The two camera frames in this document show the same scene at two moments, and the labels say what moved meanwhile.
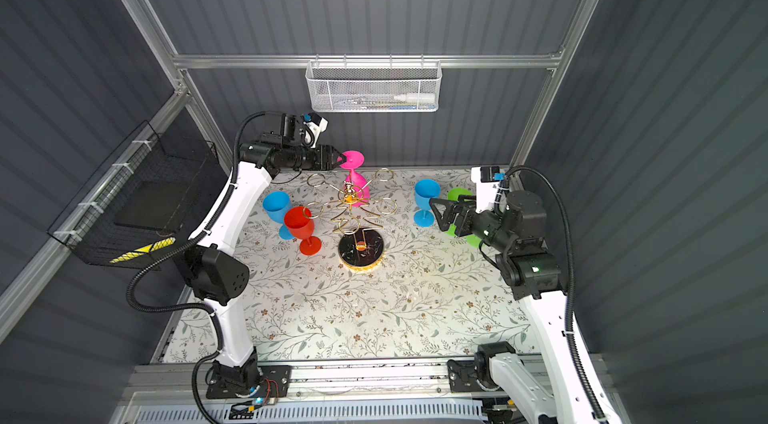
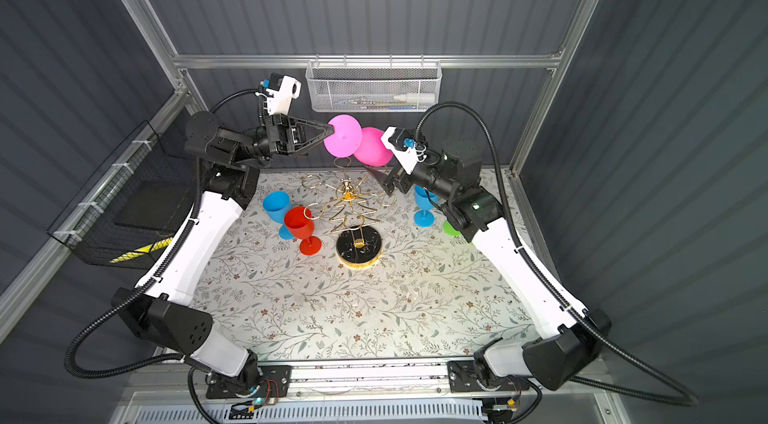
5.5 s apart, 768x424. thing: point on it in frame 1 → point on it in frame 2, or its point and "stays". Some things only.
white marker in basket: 416,97 stays
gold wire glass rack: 360,250 stays
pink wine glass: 355,159 → 350,139
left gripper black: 324,158 → 282,136
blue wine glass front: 425,190 stays
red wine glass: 300,224 stays
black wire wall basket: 145,203 stays
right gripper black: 466,211 → 399,177
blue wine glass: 276,204 stays
